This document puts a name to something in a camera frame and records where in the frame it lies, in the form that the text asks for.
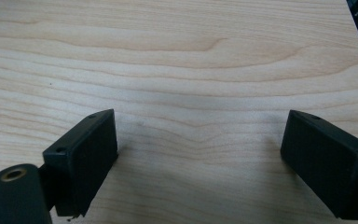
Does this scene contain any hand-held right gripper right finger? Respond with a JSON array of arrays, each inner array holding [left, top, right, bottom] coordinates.
[[280, 109, 358, 221]]

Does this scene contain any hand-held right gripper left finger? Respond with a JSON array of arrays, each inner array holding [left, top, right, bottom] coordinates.
[[38, 108, 119, 218]]

